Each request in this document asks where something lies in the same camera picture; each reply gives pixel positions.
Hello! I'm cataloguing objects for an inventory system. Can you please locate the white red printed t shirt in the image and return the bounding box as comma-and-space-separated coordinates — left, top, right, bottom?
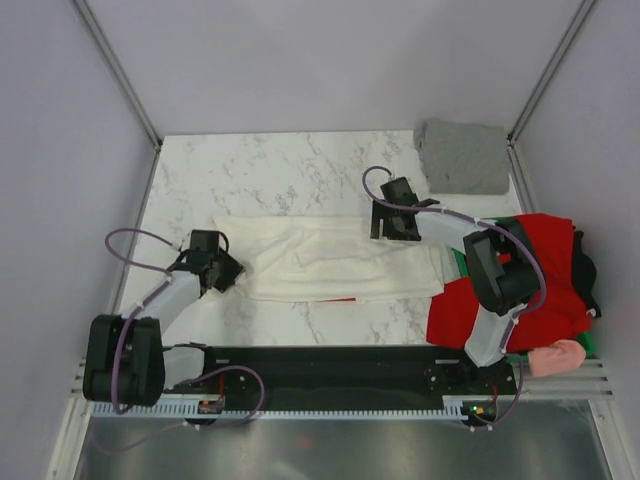
212, 216, 460, 303

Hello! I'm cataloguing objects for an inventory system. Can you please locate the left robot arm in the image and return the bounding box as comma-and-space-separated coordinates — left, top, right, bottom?
82, 227, 245, 415

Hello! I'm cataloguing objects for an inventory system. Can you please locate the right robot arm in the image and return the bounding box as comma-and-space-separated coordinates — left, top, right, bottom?
362, 167, 547, 394

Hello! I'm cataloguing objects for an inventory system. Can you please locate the folded grey t shirt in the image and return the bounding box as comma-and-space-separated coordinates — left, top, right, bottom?
413, 118, 509, 195

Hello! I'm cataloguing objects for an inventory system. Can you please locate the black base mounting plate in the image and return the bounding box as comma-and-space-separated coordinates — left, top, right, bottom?
173, 345, 517, 413

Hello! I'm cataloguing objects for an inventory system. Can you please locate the black t shirt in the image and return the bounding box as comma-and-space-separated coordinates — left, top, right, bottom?
571, 229, 602, 319

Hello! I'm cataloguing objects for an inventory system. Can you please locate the pink t shirt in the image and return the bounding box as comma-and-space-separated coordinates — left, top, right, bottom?
527, 339, 586, 377

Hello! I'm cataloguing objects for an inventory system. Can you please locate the green plastic bin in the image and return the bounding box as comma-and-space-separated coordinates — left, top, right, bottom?
426, 214, 595, 360

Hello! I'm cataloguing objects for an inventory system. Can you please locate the white slotted cable duct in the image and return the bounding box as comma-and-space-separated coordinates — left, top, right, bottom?
90, 395, 468, 421

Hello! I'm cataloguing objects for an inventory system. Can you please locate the aluminium frame post left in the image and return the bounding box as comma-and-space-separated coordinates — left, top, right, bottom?
69, 0, 163, 152

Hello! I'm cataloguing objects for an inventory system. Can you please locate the aluminium frame post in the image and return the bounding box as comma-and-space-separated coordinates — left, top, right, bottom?
69, 0, 163, 152
507, 0, 599, 146

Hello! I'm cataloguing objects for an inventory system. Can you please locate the aluminium front rail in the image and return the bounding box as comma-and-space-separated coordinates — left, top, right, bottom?
69, 357, 614, 401

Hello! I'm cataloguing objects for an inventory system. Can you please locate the aluminium frame post right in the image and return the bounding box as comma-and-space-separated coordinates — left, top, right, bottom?
507, 0, 599, 146

